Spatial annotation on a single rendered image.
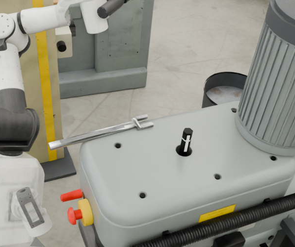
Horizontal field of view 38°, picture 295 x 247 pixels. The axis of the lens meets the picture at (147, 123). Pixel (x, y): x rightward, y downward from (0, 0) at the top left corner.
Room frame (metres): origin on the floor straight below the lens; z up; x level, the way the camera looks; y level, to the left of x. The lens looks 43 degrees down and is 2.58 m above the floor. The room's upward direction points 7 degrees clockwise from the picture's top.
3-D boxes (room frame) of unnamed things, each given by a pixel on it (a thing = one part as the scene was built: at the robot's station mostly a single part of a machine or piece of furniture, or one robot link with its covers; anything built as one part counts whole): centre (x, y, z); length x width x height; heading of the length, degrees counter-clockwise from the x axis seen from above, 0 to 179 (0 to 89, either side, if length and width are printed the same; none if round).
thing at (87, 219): (0.56, 0.12, 1.76); 0.06 x 0.02 x 0.06; 27
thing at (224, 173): (0.68, -0.10, 1.81); 0.47 x 0.26 x 0.16; 117
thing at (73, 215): (0.55, 0.14, 1.76); 0.04 x 0.03 x 0.04; 27
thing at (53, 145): (0.69, 0.10, 1.89); 0.24 x 0.04 x 0.01; 120
